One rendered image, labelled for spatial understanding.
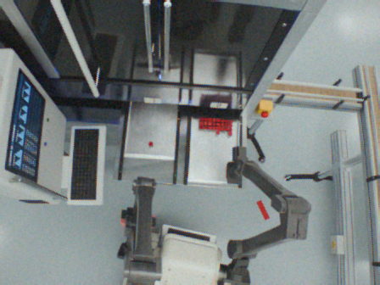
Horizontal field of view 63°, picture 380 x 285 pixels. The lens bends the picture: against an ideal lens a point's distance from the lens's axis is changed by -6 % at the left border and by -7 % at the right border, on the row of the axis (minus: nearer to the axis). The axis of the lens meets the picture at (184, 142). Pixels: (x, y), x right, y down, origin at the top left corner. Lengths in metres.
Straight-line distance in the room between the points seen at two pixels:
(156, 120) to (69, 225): 1.23
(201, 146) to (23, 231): 1.63
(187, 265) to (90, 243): 1.53
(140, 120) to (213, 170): 0.48
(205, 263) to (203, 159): 0.70
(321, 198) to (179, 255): 1.88
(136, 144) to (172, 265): 0.79
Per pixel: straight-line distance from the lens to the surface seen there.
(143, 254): 1.01
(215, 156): 1.78
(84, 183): 1.83
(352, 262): 2.36
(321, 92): 2.05
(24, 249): 2.80
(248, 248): 1.28
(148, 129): 1.80
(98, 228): 2.63
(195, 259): 1.22
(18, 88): 1.36
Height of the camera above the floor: 2.59
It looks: 73 degrees down
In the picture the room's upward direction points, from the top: 12 degrees clockwise
